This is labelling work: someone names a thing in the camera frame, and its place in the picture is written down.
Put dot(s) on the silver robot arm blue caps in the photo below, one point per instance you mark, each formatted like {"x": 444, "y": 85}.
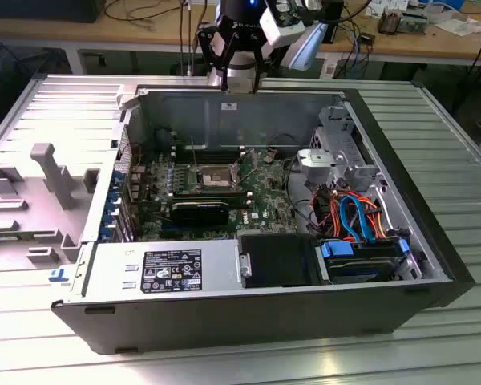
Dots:
{"x": 240, "y": 66}

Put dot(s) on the tall black box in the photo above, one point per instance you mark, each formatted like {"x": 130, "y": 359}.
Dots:
{"x": 334, "y": 32}

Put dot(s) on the black desktop computer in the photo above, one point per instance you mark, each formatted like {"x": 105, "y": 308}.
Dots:
{"x": 36, "y": 10}

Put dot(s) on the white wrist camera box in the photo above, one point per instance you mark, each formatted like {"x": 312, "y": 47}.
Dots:
{"x": 280, "y": 34}

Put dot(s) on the hard disk in blue carrier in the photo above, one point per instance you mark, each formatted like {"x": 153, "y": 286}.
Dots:
{"x": 356, "y": 274}

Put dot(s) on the black drive bay cover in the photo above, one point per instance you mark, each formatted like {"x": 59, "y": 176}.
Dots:
{"x": 276, "y": 260}

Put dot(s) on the silver power supply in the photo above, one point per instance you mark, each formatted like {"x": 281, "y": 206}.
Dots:
{"x": 112, "y": 276}

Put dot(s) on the metal locking lever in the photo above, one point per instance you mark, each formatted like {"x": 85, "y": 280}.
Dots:
{"x": 249, "y": 167}
{"x": 194, "y": 152}

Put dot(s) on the black graphics card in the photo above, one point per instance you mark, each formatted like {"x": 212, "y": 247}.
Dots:
{"x": 200, "y": 214}

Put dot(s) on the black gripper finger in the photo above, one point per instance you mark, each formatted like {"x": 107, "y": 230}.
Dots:
{"x": 259, "y": 56}
{"x": 218, "y": 48}

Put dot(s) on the black open PC case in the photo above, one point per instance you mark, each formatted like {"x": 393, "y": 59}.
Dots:
{"x": 224, "y": 321}

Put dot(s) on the white case latch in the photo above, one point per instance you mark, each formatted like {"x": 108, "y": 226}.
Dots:
{"x": 126, "y": 98}

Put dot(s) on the CPU socket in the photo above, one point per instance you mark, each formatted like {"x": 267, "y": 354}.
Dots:
{"x": 214, "y": 176}

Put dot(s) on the green RAM stick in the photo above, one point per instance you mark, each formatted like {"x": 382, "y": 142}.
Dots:
{"x": 0, "y": 239}

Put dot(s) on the green circuit device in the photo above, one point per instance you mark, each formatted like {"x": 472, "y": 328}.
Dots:
{"x": 413, "y": 24}

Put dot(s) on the wooden desk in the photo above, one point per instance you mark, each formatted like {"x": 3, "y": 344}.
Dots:
{"x": 417, "y": 44}

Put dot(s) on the small black box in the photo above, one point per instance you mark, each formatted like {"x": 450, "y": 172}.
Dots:
{"x": 366, "y": 38}

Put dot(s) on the brown transformer coil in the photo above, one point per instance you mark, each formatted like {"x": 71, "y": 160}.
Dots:
{"x": 389, "y": 22}

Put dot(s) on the white papers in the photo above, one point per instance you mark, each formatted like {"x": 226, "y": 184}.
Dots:
{"x": 457, "y": 26}

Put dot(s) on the grey parts rack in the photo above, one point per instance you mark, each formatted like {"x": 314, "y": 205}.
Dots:
{"x": 56, "y": 176}

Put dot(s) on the green motherboard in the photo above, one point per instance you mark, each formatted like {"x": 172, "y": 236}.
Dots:
{"x": 264, "y": 188}

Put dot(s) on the silver metal drive cage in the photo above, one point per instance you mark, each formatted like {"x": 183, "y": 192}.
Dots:
{"x": 360, "y": 174}

